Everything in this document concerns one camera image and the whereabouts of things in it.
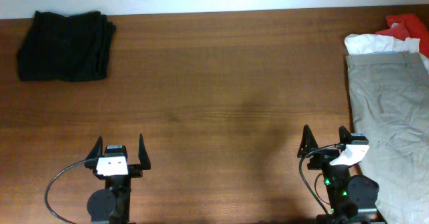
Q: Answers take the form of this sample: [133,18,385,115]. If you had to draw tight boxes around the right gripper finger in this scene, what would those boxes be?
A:
[339,126,351,144]
[297,125,318,158]

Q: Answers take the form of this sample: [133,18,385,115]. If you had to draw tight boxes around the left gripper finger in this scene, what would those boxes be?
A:
[84,136,103,166]
[138,134,151,170]

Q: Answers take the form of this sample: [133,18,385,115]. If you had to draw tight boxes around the black shorts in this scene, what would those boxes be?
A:
[17,11,116,82]

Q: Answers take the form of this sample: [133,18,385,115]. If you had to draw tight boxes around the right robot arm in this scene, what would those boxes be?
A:
[297,125,379,224]

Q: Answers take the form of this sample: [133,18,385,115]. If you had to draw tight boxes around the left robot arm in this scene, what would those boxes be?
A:
[84,135,151,224]

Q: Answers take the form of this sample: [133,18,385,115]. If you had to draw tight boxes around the grey khaki shorts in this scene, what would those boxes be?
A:
[346,52,428,223]

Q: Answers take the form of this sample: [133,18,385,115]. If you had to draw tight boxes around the white cloth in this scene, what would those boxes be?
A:
[344,34,428,71]

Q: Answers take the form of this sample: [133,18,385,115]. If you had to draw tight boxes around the red cloth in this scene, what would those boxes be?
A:
[376,13,428,57]

